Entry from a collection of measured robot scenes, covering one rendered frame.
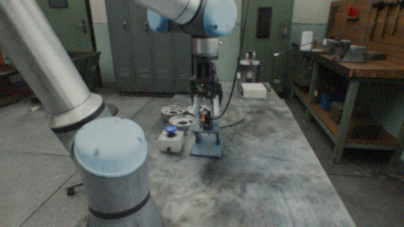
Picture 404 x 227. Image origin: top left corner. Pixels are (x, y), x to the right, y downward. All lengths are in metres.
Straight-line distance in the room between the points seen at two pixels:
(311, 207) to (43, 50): 0.64
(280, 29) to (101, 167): 3.56
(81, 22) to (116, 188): 4.48
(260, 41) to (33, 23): 3.46
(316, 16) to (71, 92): 4.00
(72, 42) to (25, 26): 4.48
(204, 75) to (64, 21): 4.44
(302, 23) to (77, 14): 3.61
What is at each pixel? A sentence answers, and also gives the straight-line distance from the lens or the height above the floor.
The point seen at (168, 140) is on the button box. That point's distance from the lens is 0.80.
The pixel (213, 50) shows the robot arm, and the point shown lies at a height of 1.13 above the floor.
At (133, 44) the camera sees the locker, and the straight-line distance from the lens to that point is 3.93.
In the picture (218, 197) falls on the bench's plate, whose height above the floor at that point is 0.80.
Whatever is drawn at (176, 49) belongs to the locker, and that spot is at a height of 0.77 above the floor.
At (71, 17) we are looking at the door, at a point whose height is 1.20.
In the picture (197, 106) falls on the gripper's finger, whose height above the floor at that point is 0.96.
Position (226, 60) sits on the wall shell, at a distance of 4.16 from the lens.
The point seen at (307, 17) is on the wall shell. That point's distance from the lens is 4.25.
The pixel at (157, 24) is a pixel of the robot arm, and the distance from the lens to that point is 0.59.
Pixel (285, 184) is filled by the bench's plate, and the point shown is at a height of 0.80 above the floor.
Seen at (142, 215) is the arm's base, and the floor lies 0.87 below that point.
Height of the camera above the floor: 1.22
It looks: 22 degrees down
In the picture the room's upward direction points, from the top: straight up
